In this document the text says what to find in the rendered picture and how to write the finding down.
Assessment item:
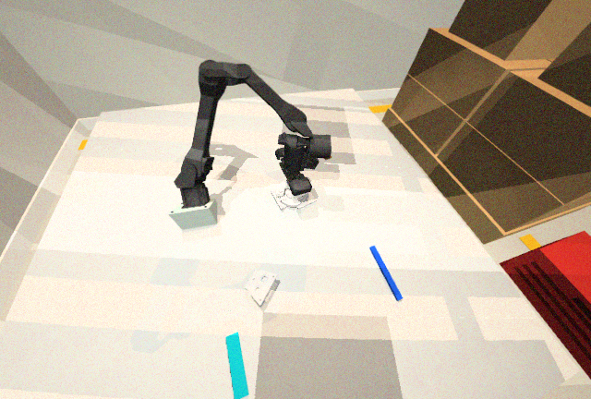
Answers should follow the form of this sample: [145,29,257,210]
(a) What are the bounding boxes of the blue flat bar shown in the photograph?
[369,245,403,301]

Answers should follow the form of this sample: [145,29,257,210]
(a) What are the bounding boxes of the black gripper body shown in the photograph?
[275,147,312,196]

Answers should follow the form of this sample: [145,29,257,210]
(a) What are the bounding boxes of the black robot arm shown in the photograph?
[174,60,332,210]

